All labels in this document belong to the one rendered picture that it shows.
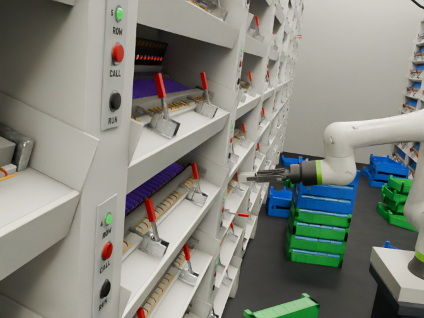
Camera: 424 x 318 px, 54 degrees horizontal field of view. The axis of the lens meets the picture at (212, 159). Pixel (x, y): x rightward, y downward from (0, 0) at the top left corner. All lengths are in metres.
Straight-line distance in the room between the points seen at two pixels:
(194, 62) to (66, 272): 0.73
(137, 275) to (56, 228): 0.28
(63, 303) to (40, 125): 0.17
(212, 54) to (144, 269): 0.58
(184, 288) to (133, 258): 0.34
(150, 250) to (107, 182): 0.28
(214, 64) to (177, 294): 0.54
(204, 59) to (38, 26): 0.70
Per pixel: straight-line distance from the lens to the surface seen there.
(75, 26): 0.36
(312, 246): 2.42
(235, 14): 1.03
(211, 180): 1.07
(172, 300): 0.93
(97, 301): 0.46
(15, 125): 0.39
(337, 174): 1.55
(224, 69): 1.03
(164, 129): 0.62
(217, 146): 1.05
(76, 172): 0.37
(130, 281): 0.61
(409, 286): 1.71
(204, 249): 1.14
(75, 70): 0.36
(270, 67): 2.42
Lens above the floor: 1.05
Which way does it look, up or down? 13 degrees down
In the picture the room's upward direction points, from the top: 6 degrees clockwise
